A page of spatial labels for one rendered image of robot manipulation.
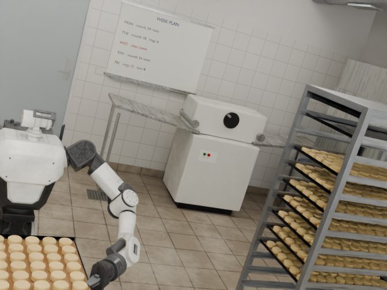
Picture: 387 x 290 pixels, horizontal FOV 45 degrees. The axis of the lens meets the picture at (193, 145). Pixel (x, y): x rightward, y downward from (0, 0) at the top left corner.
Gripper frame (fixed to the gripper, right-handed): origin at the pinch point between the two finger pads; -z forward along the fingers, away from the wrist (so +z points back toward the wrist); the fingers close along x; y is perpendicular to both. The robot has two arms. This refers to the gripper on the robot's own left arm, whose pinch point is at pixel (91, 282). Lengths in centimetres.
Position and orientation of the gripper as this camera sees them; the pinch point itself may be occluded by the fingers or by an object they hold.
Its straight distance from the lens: 173.4
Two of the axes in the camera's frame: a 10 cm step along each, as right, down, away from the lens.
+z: 3.4, -1.4, 9.3
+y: 9.0, 3.3, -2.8
